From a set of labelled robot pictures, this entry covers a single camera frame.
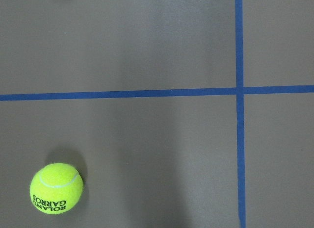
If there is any yellow tennis ball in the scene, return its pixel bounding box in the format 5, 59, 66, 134
29, 163, 83, 215

